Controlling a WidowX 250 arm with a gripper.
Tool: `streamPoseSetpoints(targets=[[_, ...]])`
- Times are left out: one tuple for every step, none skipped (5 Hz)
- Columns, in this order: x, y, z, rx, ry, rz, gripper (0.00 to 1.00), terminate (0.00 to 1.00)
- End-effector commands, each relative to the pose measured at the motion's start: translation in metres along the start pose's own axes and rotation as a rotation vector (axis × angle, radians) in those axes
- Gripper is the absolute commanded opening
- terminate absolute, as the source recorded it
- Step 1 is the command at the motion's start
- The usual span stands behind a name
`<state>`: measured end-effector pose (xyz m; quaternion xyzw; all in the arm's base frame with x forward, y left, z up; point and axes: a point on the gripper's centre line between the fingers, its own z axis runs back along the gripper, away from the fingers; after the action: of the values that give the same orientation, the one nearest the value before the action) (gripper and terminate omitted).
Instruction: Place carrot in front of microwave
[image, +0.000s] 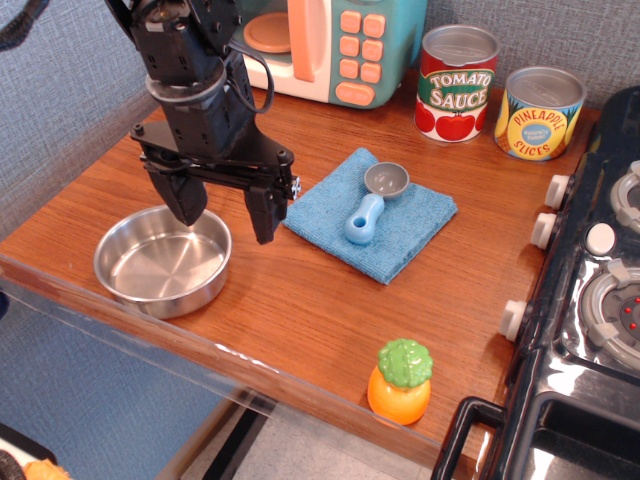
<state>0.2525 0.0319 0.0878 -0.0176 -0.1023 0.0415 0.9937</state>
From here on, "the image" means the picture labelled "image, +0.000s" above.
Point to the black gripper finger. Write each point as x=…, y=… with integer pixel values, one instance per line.
x=266, y=209
x=183, y=192

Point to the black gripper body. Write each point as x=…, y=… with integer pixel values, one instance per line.
x=210, y=132

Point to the blue folded cloth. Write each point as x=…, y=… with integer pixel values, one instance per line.
x=376, y=236

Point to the clear acrylic table guard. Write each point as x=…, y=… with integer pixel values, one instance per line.
x=116, y=393

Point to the black toy stove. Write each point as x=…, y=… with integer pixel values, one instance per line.
x=572, y=404

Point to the orange toy carrot green top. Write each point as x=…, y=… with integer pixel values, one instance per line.
x=399, y=387

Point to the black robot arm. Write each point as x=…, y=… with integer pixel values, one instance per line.
x=196, y=72

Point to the blue grey measuring scoop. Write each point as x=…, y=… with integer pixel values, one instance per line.
x=383, y=181

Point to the teal toy microwave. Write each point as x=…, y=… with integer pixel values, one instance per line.
x=348, y=53

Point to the pineapple slices can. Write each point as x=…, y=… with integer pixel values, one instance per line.
x=539, y=111

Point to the white stove knob near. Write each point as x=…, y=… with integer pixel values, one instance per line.
x=511, y=319

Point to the white stove knob far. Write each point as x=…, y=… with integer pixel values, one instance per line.
x=556, y=191

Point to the white stove knob middle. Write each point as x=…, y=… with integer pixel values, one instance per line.
x=542, y=230

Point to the white stove knob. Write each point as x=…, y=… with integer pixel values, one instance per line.
x=556, y=191
x=542, y=230
x=511, y=319

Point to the stainless steel pan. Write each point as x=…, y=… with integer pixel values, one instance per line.
x=153, y=263

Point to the tomato sauce can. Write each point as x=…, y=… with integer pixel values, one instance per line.
x=457, y=71

